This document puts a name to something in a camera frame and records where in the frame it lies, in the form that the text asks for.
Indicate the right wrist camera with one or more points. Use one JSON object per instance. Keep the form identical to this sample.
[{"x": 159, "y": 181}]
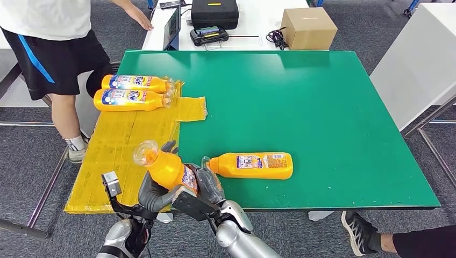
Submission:
[{"x": 192, "y": 208}]

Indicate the yellow plastic sheet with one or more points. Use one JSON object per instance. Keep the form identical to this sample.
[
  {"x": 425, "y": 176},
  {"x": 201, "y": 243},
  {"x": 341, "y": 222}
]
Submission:
[{"x": 142, "y": 128}]

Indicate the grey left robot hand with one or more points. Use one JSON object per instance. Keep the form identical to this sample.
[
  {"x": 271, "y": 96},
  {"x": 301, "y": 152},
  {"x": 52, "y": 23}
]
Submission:
[{"x": 153, "y": 197}]

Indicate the white table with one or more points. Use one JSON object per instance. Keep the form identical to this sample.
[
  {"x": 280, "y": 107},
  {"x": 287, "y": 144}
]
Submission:
[{"x": 253, "y": 19}]

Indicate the white table foot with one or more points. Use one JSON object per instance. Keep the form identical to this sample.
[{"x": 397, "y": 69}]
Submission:
[
  {"x": 321, "y": 215},
  {"x": 164, "y": 218}
]

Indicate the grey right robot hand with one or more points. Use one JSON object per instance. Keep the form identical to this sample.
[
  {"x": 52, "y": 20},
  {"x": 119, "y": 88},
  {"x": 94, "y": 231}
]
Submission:
[{"x": 210, "y": 188}]

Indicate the black handheld controller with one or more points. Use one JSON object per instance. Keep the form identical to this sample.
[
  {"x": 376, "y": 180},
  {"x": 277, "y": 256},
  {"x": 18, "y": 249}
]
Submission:
[{"x": 208, "y": 36}]

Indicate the black carrying case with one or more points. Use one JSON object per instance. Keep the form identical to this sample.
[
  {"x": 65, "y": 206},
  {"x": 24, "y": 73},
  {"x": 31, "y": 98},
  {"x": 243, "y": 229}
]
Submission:
[{"x": 213, "y": 14}]

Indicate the steel table frame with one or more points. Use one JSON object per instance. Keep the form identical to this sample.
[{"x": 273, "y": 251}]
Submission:
[
  {"x": 443, "y": 121},
  {"x": 21, "y": 124}
]

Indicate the person's left hand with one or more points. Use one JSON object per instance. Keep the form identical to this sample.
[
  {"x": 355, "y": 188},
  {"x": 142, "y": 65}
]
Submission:
[{"x": 140, "y": 18}]

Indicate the orange detergent bottle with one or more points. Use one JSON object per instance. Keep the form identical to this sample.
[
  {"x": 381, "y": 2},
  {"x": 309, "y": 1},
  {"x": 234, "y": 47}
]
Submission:
[
  {"x": 228, "y": 167},
  {"x": 167, "y": 171},
  {"x": 153, "y": 100},
  {"x": 156, "y": 84}
]

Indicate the cardboard box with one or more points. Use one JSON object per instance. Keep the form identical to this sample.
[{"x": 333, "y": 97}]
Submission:
[{"x": 308, "y": 29}]

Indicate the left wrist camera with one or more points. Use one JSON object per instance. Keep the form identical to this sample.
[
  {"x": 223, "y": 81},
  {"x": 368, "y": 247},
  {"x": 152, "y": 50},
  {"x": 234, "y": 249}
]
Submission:
[{"x": 112, "y": 185}]

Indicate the black phone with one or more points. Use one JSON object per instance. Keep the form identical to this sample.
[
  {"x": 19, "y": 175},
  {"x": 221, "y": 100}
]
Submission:
[{"x": 172, "y": 4}]

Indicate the person's left forearm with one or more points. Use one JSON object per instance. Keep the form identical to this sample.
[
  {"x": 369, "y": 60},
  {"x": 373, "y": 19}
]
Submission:
[{"x": 123, "y": 4}]

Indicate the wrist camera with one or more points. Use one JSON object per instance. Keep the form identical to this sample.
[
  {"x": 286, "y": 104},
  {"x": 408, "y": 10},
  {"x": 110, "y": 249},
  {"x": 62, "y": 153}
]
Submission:
[
  {"x": 192, "y": 208},
  {"x": 112, "y": 185}
]

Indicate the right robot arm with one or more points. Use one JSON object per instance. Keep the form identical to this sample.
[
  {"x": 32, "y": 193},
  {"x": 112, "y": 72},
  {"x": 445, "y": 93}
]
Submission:
[{"x": 242, "y": 245}]

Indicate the blue metal rack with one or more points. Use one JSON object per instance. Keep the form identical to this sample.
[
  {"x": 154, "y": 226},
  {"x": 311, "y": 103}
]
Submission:
[{"x": 412, "y": 4}]

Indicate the dark tablet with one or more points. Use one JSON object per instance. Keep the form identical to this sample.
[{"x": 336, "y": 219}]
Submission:
[{"x": 171, "y": 28}]

